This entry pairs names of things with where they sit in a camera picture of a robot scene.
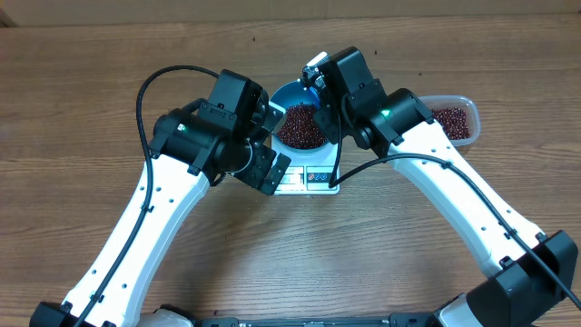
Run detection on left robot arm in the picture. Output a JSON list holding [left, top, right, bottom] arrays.
[[30, 67, 291, 326]]

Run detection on teal bowl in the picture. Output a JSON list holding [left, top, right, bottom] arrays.
[[269, 80, 345, 154]]

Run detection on blue plastic scoop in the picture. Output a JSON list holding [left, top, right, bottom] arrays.
[[297, 79, 320, 109]]

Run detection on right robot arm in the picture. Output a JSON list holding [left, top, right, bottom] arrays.
[[301, 47, 578, 326]]

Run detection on right black cable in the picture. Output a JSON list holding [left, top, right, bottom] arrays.
[[327, 94, 581, 310]]

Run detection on red beans in bowl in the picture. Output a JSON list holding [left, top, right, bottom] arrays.
[[276, 103, 327, 150]]

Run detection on white digital kitchen scale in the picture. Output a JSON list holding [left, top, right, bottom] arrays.
[[271, 136, 340, 195]]

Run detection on left black cable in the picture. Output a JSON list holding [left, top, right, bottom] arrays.
[[72, 64, 222, 327]]

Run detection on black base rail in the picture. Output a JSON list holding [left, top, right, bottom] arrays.
[[153, 303, 455, 327]]

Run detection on black cable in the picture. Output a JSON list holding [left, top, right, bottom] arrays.
[[327, 94, 581, 310], [72, 64, 222, 327]]

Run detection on clear plastic container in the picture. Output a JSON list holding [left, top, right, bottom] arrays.
[[420, 95, 481, 147]]

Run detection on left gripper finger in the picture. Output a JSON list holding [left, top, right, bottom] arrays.
[[261, 154, 291, 195], [262, 107, 286, 134]]

